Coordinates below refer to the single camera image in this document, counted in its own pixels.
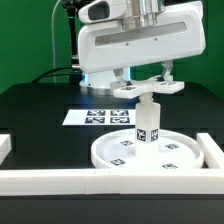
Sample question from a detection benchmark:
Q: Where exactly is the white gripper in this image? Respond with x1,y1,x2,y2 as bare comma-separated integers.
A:
78,1,205,89

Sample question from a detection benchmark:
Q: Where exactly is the white cross-shaped table base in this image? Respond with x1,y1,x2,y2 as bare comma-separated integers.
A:
113,80,184,99

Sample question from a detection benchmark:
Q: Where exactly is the white round table top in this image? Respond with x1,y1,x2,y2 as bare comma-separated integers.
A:
91,129,204,170

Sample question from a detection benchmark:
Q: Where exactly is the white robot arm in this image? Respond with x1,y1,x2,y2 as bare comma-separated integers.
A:
78,0,205,91

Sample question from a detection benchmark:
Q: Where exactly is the white marker sheet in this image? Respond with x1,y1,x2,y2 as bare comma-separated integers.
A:
63,109,135,126

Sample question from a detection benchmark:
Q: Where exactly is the white right fence bar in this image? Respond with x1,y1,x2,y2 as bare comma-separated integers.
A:
197,133,224,169

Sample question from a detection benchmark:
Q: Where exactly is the white fence bar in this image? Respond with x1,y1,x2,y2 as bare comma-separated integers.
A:
197,133,224,169
0,169,224,196

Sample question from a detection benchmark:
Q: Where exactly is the white front fence bar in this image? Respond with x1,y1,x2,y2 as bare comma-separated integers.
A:
0,169,224,196

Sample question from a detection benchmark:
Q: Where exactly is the white left fence block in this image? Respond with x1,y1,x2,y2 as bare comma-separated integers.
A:
0,134,11,165

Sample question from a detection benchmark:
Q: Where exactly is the black cable bundle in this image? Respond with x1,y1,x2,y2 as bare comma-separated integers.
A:
31,64,86,84

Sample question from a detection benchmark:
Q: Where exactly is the white thin cable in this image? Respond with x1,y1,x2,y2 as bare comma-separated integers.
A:
50,0,63,84

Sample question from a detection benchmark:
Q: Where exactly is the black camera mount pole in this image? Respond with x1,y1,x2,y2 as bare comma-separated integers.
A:
62,0,80,70

